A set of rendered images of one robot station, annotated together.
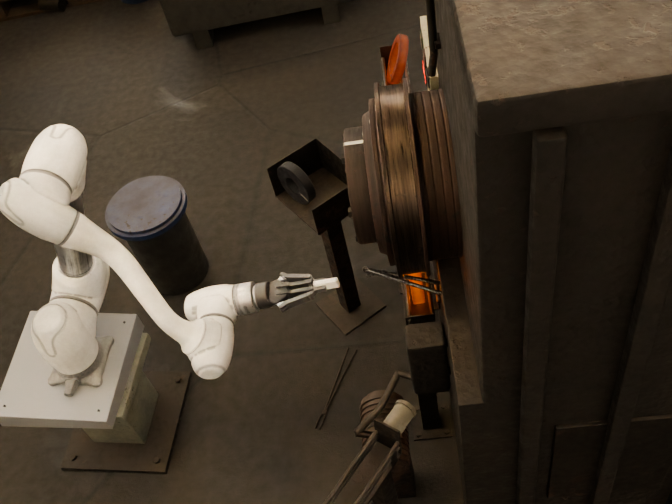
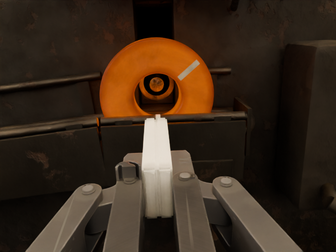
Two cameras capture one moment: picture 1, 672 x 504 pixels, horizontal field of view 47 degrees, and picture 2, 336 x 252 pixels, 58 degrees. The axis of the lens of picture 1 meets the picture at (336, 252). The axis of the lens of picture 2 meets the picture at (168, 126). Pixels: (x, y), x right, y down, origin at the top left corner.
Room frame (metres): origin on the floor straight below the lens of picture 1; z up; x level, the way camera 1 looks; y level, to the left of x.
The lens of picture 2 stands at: (1.36, 0.21, 0.82)
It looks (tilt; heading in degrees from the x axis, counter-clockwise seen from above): 17 degrees down; 259
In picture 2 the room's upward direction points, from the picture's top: 2 degrees counter-clockwise
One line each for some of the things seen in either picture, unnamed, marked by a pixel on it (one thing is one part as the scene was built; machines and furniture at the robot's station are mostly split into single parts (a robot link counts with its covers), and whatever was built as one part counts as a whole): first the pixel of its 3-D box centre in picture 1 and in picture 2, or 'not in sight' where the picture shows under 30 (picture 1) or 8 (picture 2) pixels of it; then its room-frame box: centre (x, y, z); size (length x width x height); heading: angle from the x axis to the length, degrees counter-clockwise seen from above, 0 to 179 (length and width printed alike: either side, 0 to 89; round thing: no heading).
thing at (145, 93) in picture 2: not in sight; (156, 71); (1.25, -0.44, 0.74); 0.30 x 0.06 x 0.07; 80
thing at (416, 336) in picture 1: (429, 359); (314, 123); (1.05, -0.17, 0.68); 0.11 x 0.08 x 0.24; 80
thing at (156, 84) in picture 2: not in sight; (156, 77); (1.26, -0.35, 0.74); 0.17 x 0.04 x 0.04; 80
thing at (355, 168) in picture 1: (360, 185); not in sight; (1.30, -0.10, 1.11); 0.28 x 0.06 x 0.28; 170
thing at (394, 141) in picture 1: (400, 180); not in sight; (1.29, -0.19, 1.11); 0.47 x 0.06 x 0.47; 170
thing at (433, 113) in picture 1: (435, 175); not in sight; (1.27, -0.27, 1.11); 0.47 x 0.10 x 0.47; 170
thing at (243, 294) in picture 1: (248, 298); not in sight; (1.37, 0.27, 0.73); 0.09 x 0.06 x 0.09; 170
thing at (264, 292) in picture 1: (272, 293); not in sight; (1.35, 0.20, 0.73); 0.09 x 0.08 x 0.07; 80
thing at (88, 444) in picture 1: (113, 400); not in sight; (1.53, 0.90, 0.16); 0.40 x 0.40 x 0.31; 73
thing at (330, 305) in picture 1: (332, 243); not in sight; (1.81, 0.00, 0.36); 0.26 x 0.20 x 0.72; 25
